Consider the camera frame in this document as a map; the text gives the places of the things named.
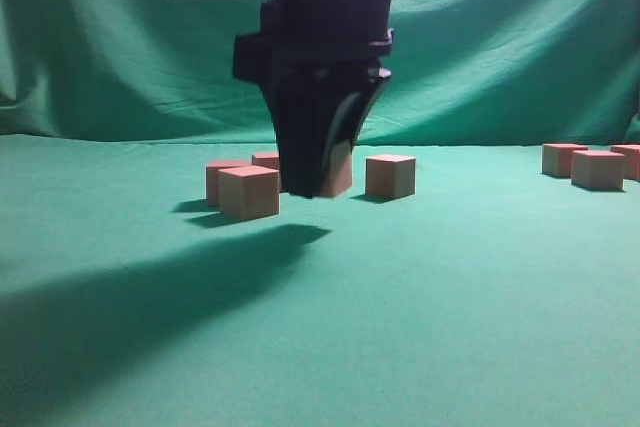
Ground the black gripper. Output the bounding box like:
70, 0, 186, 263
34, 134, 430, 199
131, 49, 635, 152
233, 0, 393, 198

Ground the placed cube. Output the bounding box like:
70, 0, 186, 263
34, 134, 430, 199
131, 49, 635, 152
365, 154, 417, 199
251, 152, 280, 170

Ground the green backdrop cloth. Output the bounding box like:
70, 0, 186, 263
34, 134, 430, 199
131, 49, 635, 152
1, 0, 639, 145

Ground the column cube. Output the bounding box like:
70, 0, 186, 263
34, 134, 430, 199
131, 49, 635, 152
219, 165, 280, 221
571, 150, 626, 191
610, 144, 640, 180
541, 143, 589, 178

